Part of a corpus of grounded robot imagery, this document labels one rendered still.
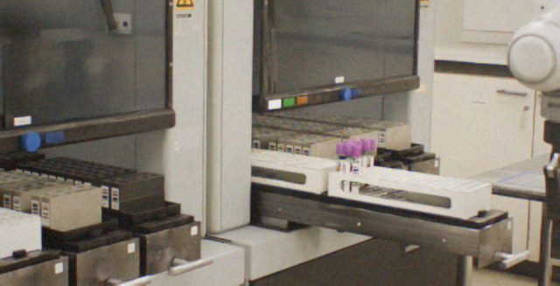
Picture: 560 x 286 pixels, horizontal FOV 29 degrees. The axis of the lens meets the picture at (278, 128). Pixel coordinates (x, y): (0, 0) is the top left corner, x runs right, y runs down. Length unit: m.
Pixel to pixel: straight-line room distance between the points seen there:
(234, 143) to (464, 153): 2.57
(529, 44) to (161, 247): 0.69
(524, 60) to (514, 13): 3.49
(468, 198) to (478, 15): 3.32
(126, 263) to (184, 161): 0.28
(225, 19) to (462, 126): 2.63
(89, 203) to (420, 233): 0.59
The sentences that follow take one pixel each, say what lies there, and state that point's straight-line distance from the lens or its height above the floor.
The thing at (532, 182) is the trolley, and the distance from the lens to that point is 2.26.
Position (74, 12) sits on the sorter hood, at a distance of 1.72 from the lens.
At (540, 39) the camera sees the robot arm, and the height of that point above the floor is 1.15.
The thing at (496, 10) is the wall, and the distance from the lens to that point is 5.14.
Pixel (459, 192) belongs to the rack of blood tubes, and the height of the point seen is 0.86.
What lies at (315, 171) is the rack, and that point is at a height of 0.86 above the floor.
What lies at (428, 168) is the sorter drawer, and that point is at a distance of 2.53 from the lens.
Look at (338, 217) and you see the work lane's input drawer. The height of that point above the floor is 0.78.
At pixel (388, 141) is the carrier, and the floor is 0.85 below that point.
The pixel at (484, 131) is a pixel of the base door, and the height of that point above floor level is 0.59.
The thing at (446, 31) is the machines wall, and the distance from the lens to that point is 5.08.
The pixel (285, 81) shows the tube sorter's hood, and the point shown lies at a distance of 2.15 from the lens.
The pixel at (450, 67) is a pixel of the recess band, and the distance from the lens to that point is 4.60.
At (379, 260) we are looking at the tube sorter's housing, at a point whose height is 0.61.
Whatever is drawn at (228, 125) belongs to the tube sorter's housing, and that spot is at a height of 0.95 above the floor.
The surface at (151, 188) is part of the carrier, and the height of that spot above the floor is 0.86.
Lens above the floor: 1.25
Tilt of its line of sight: 9 degrees down
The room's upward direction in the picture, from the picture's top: 1 degrees clockwise
